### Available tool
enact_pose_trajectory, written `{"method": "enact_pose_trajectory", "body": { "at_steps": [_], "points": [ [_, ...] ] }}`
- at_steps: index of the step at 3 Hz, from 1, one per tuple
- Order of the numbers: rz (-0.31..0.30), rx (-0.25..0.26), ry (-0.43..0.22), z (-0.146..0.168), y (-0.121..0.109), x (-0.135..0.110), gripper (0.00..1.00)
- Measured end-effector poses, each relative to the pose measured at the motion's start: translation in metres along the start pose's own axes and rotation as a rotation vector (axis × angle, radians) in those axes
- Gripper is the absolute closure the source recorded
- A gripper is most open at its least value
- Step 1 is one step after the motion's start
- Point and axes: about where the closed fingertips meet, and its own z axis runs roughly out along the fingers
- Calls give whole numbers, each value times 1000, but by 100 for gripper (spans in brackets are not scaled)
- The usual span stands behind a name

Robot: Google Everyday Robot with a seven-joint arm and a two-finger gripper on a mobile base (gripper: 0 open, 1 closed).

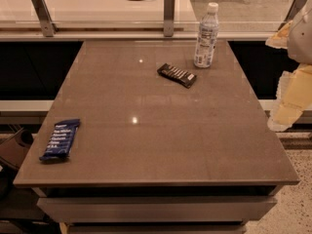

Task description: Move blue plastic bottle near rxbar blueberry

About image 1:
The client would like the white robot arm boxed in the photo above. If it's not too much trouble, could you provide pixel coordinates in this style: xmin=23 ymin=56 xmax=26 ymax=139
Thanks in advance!
xmin=265 ymin=0 xmax=312 ymax=132

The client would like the clear plastic water bottle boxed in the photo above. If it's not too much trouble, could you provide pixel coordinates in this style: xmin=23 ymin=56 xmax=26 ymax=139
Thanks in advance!
xmin=194 ymin=2 xmax=219 ymax=68

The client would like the middle metal bracket post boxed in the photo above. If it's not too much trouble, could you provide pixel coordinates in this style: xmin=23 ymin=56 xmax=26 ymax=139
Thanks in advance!
xmin=163 ymin=0 xmax=176 ymax=37

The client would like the black snack bar wrapper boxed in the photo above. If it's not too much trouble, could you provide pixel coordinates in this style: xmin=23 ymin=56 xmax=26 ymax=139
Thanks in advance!
xmin=157 ymin=63 xmax=197 ymax=89

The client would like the blue rxbar blueberry wrapper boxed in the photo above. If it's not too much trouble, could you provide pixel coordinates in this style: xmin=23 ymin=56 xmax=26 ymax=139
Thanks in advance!
xmin=39 ymin=119 xmax=80 ymax=161

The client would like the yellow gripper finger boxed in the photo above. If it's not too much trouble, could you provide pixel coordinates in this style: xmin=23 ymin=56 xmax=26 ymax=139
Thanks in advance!
xmin=265 ymin=20 xmax=293 ymax=49
xmin=267 ymin=64 xmax=312 ymax=132

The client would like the dark object at left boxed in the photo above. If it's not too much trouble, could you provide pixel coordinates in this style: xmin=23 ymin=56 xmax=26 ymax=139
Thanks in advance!
xmin=0 ymin=129 xmax=33 ymax=171

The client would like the grey drawer front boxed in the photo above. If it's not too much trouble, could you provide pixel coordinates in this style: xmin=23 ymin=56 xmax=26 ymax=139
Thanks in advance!
xmin=38 ymin=196 xmax=277 ymax=223

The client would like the metal bracket post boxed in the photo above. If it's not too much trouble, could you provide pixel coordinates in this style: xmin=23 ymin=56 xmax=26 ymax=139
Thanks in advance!
xmin=279 ymin=0 xmax=308 ymax=28
xmin=163 ymin=0 xmax=176 ymax=37
xmin=31 ymin=0 xmax=57 ymax=37

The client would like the left metal bracket post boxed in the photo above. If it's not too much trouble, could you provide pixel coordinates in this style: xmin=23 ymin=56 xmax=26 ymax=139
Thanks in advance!
xmin=31 ymin=0 xmax=57 ymax=37

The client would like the glass barrier panel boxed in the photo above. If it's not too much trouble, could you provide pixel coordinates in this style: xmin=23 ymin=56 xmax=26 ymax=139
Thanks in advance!
xmin=0 ymin=0 xmax=312 ymax=33

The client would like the right metal bracket post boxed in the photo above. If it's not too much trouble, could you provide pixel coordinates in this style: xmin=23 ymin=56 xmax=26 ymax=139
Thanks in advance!
xmin=279 ymin=0 xmax=308 ymax=28

